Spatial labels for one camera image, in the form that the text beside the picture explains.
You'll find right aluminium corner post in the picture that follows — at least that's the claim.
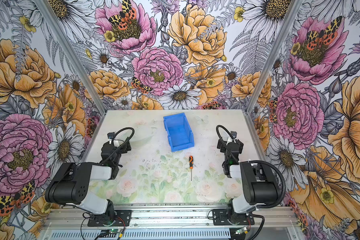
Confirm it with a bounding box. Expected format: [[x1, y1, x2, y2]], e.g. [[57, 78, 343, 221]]
[[245, 0, 304, 115]]

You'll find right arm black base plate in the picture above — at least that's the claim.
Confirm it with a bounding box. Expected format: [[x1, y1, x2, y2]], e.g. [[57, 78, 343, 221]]
[[210, 209, 255, 226]]

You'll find aluminium front rail frame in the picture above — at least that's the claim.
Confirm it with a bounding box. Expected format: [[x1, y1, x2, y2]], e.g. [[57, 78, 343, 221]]
[[43, 204, 298, 233]]

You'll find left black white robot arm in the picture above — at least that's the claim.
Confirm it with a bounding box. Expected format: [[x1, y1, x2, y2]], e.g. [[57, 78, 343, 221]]
[[45, 139, 132, 225]]

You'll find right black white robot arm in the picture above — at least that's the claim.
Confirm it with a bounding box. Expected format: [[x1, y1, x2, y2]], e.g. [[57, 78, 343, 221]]
[[214, 140, 286, 225]]

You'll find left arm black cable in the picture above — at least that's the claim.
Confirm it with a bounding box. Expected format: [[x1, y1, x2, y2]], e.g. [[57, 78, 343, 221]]
[[99, 127, 136, 165]]

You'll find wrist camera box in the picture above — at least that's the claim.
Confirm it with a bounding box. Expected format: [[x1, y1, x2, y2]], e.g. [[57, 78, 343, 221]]
[[229, 131, 237, 141], [107, 132, 116, 141]]

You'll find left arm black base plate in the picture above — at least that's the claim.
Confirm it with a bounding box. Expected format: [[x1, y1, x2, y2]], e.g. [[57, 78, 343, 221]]
[[87, 210, 132, 227]]

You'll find blue plastic storage bin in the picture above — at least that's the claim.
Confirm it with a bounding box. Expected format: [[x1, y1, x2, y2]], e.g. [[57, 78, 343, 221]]
[[163, 113, 195, 152]]

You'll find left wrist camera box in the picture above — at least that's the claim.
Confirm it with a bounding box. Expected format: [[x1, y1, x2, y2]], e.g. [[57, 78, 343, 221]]
[[107, 132, 116, 141]]

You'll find aluminium corner post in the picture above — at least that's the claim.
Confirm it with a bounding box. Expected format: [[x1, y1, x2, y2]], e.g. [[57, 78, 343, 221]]
[[245, 0, 304, 115], [35, 1, 107, 117]]

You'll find left aluminium corner post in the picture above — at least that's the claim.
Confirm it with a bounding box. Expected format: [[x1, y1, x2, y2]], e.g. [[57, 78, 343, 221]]
[[35, 1, 107, 117]]

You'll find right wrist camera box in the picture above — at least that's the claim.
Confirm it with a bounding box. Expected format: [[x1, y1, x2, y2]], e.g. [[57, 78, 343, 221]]
[[229, 131, 237, 141]]

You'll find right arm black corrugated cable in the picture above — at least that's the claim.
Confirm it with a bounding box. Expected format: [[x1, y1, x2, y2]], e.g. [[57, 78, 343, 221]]
[[248, 160, 287, 210]]

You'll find white vented cable duct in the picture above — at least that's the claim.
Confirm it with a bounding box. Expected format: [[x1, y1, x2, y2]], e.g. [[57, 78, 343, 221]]
[[45, 228, 231, 240]]

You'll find orange black handled screwdriver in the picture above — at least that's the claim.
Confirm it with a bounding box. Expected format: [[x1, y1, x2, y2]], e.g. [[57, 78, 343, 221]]
[[189, 156, 194, 181]]

